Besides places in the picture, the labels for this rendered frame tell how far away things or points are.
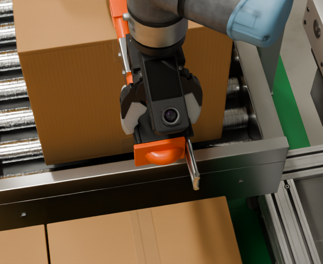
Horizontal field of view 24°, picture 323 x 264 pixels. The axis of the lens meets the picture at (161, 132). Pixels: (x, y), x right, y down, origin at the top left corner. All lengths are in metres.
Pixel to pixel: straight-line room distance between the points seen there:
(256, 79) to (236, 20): 0.98
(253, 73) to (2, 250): 0.70
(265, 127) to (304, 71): 0.89
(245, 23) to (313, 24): 0.63
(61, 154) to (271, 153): 0.46
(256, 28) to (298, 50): 1.83
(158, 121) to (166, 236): 0.71
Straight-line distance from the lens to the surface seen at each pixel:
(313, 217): 2.08
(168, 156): 1.08
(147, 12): 0.89
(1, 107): 1.92
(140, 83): 1.00
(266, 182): 1.81
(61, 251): 1.64
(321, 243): 2.05
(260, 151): 1.68
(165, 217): 1.66
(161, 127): 0.95
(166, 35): 0.92
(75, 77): 1.46
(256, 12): 0.82
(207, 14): 0.84
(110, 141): 1.66
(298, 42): 2.68
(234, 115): 1.80
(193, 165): 1.06
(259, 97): 1.78
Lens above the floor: 2.03
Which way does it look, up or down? 57 degrees down
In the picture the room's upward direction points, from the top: straight up
